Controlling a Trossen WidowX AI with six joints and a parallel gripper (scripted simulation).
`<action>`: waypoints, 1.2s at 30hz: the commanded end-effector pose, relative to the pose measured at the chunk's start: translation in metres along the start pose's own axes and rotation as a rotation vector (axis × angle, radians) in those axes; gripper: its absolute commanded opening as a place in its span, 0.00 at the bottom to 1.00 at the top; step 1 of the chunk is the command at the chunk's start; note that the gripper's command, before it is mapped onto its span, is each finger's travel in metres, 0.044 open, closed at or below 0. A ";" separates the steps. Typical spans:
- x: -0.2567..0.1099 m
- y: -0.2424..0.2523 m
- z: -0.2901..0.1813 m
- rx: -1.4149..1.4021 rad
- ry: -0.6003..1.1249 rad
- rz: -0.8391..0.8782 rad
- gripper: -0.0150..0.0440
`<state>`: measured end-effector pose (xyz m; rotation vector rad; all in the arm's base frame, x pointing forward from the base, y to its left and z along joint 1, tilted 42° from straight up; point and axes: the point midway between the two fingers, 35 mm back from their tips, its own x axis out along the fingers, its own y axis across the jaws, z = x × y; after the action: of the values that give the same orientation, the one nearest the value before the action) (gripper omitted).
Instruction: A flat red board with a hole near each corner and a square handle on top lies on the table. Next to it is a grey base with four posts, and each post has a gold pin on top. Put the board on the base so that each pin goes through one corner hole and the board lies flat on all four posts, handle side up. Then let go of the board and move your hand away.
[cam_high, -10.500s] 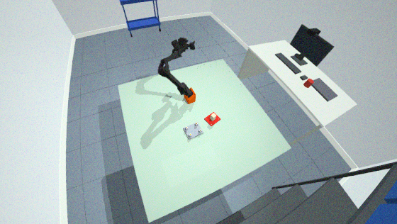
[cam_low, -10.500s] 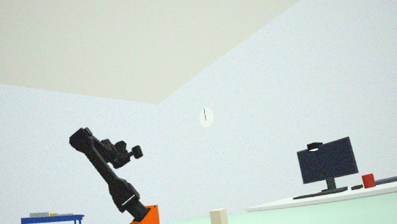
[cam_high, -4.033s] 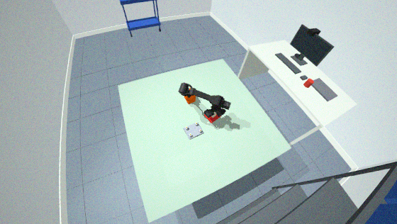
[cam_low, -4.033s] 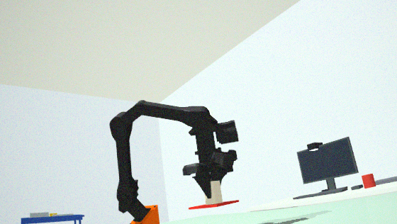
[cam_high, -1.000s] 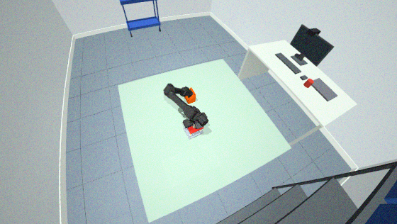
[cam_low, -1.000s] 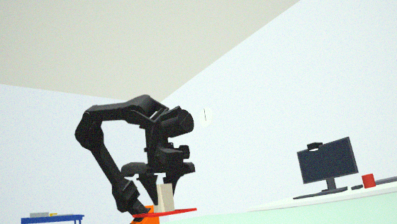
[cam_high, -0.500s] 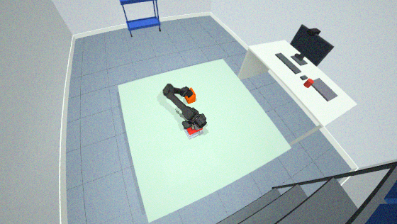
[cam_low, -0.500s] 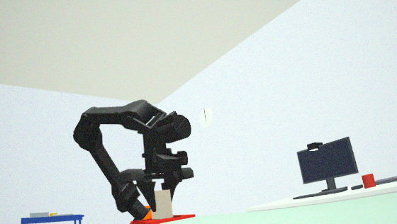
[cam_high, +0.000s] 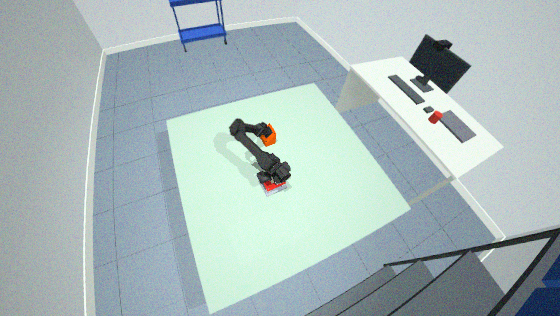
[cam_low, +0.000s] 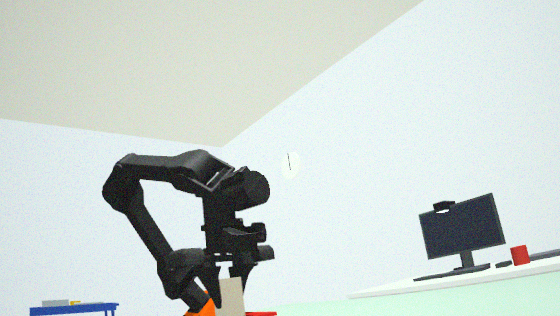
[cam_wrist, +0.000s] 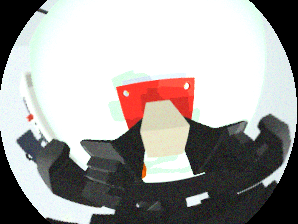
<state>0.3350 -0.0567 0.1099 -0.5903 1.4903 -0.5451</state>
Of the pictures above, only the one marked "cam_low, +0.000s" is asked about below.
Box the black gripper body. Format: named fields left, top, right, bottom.
left=167, top=214, right=275, bottom=269

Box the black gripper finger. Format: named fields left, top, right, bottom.
left=190, top=266, right=222, bottom=309
left=228, top=263, right=259, bottom=293

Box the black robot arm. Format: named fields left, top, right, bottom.
left=101, top=149, right=270, bottom=313

